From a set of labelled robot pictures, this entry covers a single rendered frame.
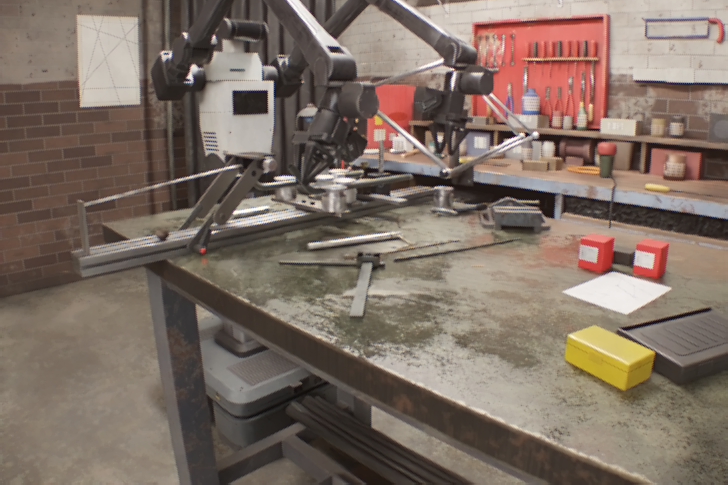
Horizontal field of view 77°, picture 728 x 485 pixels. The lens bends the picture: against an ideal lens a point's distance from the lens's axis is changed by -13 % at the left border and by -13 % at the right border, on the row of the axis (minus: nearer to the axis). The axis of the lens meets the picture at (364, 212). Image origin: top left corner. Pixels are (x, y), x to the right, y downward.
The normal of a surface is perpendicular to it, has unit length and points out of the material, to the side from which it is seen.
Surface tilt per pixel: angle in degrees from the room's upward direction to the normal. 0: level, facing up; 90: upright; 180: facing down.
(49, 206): 90
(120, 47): 90
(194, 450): 90
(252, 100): 90
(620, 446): 0
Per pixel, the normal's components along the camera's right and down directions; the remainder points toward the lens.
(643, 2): -0.71, 0.15
